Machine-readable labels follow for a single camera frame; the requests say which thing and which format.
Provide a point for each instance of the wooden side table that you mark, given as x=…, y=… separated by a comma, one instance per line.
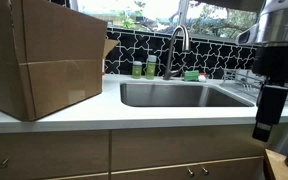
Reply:
x=274, y=167

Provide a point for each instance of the large brown cardboard box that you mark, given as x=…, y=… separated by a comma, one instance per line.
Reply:
x=50, y=57

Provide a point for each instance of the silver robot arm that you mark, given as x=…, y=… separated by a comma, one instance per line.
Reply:
x=270, y=34

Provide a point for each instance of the right wooden cabinet drawer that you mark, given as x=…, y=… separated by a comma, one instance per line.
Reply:
x=153, y=147

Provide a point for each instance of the wire dish drying rack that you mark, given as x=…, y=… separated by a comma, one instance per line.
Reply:
x=244, y=81

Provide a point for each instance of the short green soap bottle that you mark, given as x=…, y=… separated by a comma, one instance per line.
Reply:
x=137, y=69

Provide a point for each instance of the tall green soap bottle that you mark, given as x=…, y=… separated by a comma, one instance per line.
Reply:
x=150, y=69

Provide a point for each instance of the metal cabinet knob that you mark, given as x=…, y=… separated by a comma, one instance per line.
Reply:
x=205, y=171
x=190, y=172

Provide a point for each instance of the wooden cabinet drawer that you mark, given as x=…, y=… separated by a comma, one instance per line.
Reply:
x=153, y=147
x=51, y=155

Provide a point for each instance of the window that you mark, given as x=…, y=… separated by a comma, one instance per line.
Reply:
x=221, y=19

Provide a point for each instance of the left wooden cabinet drawer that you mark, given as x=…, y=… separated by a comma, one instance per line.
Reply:
x=51, y=155

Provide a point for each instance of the green sponge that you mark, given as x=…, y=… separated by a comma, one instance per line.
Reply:
x=191, y=75

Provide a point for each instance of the lower wooden cabinet door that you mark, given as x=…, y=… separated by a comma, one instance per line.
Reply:
x=247, y=168

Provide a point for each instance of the left metal cabinet knob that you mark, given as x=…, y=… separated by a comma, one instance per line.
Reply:
x=190, y=172

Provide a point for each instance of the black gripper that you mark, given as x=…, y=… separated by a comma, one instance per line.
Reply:
x=271, y=62

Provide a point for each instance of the right metal cabinet knob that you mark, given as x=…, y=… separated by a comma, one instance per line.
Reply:
x=205, y=171

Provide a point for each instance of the stainless steel sink basin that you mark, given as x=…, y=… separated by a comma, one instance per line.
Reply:
x=138, y=94

